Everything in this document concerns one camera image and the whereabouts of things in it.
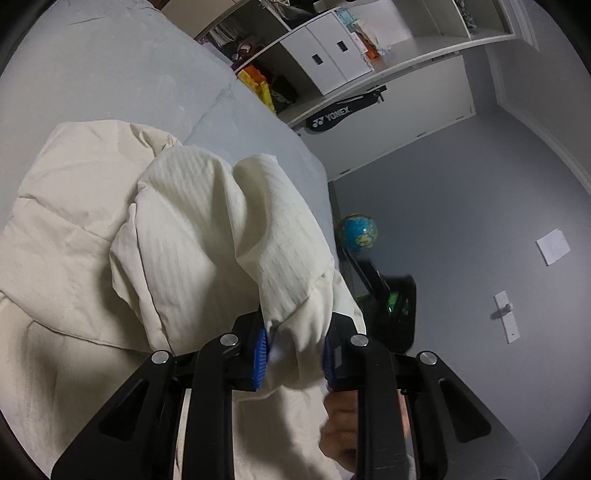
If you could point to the grey bed sheet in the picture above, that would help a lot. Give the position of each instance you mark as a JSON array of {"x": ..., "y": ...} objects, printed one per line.
[{"x": 115, "y": 69}]

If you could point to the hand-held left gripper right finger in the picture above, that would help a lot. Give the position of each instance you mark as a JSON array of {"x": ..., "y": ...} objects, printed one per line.
[{"x": 328, "y": 364}]

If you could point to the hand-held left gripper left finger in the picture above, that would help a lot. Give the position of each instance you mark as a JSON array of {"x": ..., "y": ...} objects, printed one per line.
[{"x": 258, "y": 364}]

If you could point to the white paper sheet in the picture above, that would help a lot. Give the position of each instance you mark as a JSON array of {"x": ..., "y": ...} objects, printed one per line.
[{"x": 553, "y": 247}]

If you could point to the white wardrobe shelf unit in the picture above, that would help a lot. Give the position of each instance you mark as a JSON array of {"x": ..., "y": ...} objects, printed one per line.
[{"x": 415, "y": 83}]

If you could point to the black racket bag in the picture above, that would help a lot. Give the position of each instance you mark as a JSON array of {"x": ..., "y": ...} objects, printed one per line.
[{"x": 341, "y": 115}]

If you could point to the blue globe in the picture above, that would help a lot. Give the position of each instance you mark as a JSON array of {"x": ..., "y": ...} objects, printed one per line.
[{"x": 356, "y": 233}]

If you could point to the pile of colourful clothes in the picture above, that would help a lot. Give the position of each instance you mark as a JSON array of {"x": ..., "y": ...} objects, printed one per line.
[{"x": 364, "y": 34}]

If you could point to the person's right hand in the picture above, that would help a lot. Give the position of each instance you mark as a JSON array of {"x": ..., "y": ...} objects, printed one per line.
[{"x": 339, "y": 429}]

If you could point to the white wall light switch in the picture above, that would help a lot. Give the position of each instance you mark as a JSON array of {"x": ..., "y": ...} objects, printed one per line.
[{"x": 506, "y": 318}]

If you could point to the yellow storage bin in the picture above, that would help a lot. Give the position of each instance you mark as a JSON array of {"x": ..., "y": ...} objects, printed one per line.
[{"x": 258, "y": 85}]

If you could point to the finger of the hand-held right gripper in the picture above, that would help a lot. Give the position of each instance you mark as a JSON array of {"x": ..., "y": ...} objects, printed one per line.
[{"x": 362, "y": 274}]

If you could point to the white door frame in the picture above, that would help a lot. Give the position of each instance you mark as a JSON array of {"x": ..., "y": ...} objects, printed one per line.
[{"x": 517, "y": 106}]

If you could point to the cream white duvet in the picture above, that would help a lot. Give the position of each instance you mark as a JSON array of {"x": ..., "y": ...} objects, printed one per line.
[{"x": 138, "y": 230}]

